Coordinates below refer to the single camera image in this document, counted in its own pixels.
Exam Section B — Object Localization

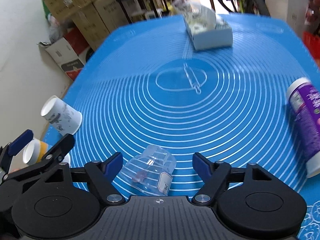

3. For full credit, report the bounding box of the red bag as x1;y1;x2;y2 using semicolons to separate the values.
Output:
303;5;319;67

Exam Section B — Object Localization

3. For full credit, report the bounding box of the yellow blue paper cup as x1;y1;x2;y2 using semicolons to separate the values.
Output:
23;138;71;166

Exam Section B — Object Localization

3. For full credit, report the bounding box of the lower stacked cardboard box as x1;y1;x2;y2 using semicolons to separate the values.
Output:
70;0;131;51

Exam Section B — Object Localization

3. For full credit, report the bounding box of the black utility cart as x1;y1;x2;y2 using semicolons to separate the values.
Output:
116;0;162;24

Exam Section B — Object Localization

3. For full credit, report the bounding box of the clear plastic cup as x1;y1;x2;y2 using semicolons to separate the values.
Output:
119;145;177;196

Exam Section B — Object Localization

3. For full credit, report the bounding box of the blue silicone baking mat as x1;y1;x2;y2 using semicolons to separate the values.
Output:
41;13;320;240

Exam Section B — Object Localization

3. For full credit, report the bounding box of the white tissue box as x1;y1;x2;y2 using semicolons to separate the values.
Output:
182;2;233;51

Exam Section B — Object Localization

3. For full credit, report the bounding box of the white grey-print paper cup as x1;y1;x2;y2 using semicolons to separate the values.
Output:
40;95;82;136

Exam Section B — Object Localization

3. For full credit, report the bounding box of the purple white paper cup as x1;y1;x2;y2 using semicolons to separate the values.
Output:
286;77;319;178

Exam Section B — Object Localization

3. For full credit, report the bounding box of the plastic bag by wall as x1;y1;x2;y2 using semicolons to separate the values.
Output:
47;13;75;43

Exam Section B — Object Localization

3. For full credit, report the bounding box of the white red cardboard box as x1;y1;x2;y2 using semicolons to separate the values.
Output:
38;27;94;81

